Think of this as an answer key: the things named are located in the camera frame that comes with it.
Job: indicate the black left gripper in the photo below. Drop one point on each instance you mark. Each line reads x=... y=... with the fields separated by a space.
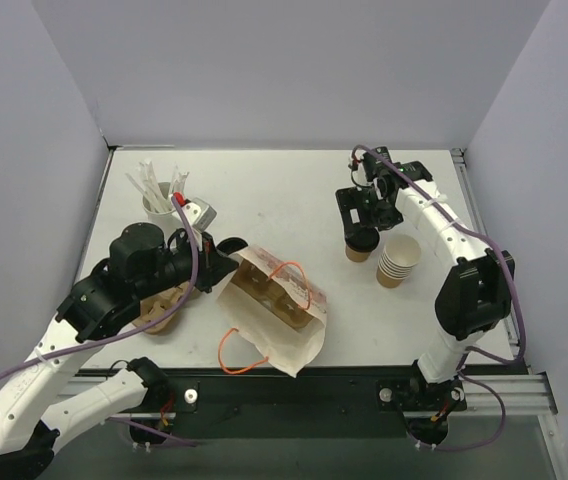
x=212 y=262

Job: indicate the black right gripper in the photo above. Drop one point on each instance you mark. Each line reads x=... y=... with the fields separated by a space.
x=356 y=215

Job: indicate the black plastic cup lid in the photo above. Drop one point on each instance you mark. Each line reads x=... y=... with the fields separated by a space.
x=363 y=241

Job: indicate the printed paper takeout bag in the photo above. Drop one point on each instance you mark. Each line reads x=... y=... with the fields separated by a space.
x=280 y=346

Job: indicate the brown paper coffee cup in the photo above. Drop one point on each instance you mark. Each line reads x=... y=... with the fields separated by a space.
x=356 y=256

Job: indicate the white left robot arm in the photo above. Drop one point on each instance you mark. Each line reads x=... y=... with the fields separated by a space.
x=34 y=424

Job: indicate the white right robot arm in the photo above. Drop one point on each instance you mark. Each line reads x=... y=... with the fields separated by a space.
x=478 y=290

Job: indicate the white straw holder cup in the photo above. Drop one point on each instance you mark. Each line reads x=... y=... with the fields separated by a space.
x=170 y=220

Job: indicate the stack of brown paper cups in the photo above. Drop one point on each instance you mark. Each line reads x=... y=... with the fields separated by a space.
x=398 y=258

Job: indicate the stack of black lids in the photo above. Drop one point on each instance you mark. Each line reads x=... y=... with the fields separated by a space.
x=231 y=245

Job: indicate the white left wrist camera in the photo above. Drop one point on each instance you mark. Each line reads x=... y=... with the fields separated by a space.
x=199 y=214

